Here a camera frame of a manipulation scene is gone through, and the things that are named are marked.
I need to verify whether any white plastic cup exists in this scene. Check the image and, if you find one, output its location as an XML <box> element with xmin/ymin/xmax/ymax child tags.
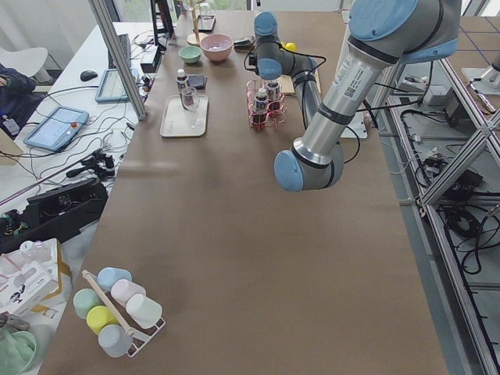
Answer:
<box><xmin>126</xmin><ymin>294</ymin><xmax>163</xmax><ymax>329</ymax></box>

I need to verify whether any clear wine glass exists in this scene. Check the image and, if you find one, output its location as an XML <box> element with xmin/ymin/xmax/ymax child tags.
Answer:
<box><xmin>180</xmin><ymin>86</ymin><xmax>202</xmax><ymax>129</ymax></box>

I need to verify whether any blue plastic cup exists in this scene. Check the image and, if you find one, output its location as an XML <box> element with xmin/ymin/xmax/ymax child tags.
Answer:
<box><xmin>97</xmin><ymin>266</ymin><xmax>132</xmax><ymax>291</ymax></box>

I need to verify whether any pink bowl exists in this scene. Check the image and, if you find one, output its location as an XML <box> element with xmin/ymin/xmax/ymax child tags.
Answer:
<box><xmin>200</xmin><ymin>34</ymin><xmax>234</xmax><ymax>63</ymax></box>

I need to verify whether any green plastic cup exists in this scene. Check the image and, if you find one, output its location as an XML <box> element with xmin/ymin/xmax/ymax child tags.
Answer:
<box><xmin>73</xmin><ymin>288</ymin><xmax>103</xmax><ymax>320</ymax></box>

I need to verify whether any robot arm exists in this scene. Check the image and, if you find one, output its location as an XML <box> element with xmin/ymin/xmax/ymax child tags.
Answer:
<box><xmin>254</xmin><ymin>1</ymin><xmax>461</xmax><ymax>192</ymax></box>

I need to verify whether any black computer mouse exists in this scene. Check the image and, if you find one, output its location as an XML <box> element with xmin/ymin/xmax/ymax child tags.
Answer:
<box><xmin>80</xmin><ymin>70</ymin><xmax>98</xmax><ymax>82</ymax></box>

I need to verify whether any tea bottle white cap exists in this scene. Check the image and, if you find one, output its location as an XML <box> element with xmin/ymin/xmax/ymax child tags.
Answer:
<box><xmin>252</xmin><ymin>87</ymin><xmax>268</xmax><ymax>125</ymax></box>

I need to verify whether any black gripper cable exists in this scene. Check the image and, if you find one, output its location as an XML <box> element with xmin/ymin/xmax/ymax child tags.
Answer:
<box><xmin>244</xmin><ymin>50</ymin><xmax>327</xmax><ymax>77</ymax></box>

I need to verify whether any seated person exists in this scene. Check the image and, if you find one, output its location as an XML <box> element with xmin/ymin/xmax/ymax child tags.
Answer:
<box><xmin>1</xmin><ymin>65</ymin><xmax>43</xmax><ymax>139</ymax></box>

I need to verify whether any white cardboard box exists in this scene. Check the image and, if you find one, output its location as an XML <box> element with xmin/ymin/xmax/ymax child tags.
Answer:
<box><xmin>1</xmin><ymin>238</ymin><xmax>72</xmax><ymax>316</ymax></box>

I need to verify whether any copper wire bottle basket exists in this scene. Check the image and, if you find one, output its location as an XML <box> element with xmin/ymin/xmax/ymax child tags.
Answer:
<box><xmin>245</xmin><ymin>80</ymin><xmax>287</xmax><ymax>131</ymax></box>

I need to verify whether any grey folded cloth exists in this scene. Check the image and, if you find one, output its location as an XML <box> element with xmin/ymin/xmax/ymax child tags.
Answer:
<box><xmin>187</xmin><ymin>74</ymin><xmax>208</xmax><ymax>90</ymax></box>

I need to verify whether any blue teach pendant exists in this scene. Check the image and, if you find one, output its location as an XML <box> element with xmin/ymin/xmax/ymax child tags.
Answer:
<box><xmin>95</xmin><ymin>69</ymin><xmax>128</xmax><ymax>103</ymax></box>
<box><xmin>23</xmin><ymin>106</ymin><xmax>89</xmax><ymax>152</ymax></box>

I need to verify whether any pink plastic cup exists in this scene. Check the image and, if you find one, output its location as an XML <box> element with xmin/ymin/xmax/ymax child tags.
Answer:
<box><xmin>110</xmin><ymin>279</ymin><xmax>146</xmax><ymax>307</ymax></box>

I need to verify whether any black metal glass rack tray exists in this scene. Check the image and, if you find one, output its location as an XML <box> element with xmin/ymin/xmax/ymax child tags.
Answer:
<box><xmin>197</xmin><ymin>15</ymin><xmax>216</xmax><ymax>33</ymax></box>

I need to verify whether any bamboo cutting board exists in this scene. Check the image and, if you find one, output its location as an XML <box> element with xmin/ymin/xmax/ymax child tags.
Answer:
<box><xmin>277</xmin><ymin>70</ymin><xmax>321</xmax><ymax>96</ymax></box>

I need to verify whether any grey plastic cup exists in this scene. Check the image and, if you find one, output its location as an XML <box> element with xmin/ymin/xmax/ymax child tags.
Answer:
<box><xmin>98</xmin><ymin>324</ymin><xmax>133</xmax><ymax>358</ymax></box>

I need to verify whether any aluminium frame post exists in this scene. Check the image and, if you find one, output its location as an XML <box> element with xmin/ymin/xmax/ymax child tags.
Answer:
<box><xmin>88</xmin><ymin>0</ymin><xmax>148</xmax><ymax>120</ymax></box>

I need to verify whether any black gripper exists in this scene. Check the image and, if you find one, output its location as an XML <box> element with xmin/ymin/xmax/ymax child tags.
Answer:
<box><xmin>234</xmin><ymin>36</ymin><xmax>255</xmax><ymax>49</ymax></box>

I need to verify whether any white rabbit tray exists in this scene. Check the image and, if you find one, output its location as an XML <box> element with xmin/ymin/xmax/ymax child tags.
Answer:
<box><xmin>159</xmin><ymin>95</ymin><xmax>209</xmax><ymax>138</ymax></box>

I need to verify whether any black open case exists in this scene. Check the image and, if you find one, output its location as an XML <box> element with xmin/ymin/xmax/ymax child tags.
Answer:
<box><xmin>1</xmin><ymin>178</ymin><xmax>108</xmax><ymax>254</ymax></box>

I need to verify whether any yellow plastic cup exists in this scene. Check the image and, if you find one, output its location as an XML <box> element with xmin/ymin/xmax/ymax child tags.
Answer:
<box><xmin>86</xmin><ymin>305</ymin><xmax>119</xmax><ymax>335</ymax></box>

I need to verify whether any yellow lemon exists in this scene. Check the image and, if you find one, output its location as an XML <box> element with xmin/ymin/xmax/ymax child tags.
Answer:
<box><xmin>284</xmin><ymin>42</ymin><xmax>297</xmax><ymax>52</ymax></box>

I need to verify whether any black keyboard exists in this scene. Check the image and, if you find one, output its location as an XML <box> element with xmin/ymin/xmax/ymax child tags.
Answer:
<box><xmin>107</xmin><ymin>33</ymin><xmax>132</xmax><ymax>71</ymax></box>

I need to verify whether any mint green bowl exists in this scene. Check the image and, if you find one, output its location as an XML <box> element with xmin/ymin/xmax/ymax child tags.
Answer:
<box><xmin>178</xmin><ymin>45</ymin><xmax>202</xmax><ymax>64</ymax></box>

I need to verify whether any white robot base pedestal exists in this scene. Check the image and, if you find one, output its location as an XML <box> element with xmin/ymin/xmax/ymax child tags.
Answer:
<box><xmin>341</xmin><ymin>112</ymin><xmax>368</xmax><ymax>139</ymax></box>

